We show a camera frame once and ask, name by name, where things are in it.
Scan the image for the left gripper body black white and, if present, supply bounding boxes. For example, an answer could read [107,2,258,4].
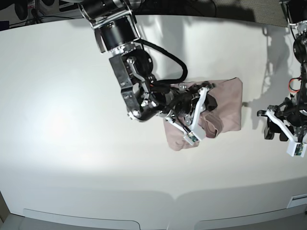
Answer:
[257,97,307,143]

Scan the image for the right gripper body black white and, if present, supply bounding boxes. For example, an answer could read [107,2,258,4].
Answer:
[163,82,215,141]

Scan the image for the mauve pink T-shirt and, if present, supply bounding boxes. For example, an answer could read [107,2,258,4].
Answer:
[164,78,243,151]

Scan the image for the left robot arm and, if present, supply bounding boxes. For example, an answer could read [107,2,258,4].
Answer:
[257,0,307,157]

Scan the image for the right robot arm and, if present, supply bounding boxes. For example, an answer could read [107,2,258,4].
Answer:
[77,0,217,145]

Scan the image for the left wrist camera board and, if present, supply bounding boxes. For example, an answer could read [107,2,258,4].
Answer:
[286,141,307,158]

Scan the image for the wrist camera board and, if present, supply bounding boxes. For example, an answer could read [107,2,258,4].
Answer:
[183,132,199,146]
[286,141,307,158]

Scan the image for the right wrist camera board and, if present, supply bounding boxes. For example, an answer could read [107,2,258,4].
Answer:
[183,132,199,146]

